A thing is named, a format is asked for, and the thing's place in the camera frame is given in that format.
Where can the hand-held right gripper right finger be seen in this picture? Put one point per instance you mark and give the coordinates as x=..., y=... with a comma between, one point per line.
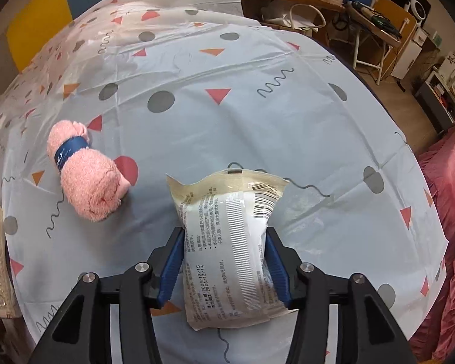
x=276, y=269

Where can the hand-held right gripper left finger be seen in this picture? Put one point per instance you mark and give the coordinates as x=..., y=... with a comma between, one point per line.
x=170, y=269

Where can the white packet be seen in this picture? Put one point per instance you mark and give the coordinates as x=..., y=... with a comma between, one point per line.
x=227, y=235

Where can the pink towel roll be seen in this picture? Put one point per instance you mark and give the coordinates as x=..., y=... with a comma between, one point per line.
x=87, y=182

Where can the printed plastic bed sheet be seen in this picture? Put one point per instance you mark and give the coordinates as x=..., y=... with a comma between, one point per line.
x=231, y=129

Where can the pink blanket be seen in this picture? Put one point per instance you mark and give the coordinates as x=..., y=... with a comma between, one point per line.
x=447, y=235

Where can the low shelf unit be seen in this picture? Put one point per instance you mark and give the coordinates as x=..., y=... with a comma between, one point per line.
x=440, y=91

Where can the white cabinet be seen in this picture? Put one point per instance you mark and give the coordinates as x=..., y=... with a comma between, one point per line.
x=409, y=57

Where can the black hair tool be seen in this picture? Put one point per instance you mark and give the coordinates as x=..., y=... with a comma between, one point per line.
x=375, y=19

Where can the wooden chair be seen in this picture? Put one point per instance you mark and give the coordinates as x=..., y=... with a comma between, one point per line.
x=386, y=19

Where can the grey yellow blue headboard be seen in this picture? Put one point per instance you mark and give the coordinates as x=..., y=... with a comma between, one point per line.
x=34, y=19

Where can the white fan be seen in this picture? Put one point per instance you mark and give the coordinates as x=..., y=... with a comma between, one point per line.
x=419, y=11

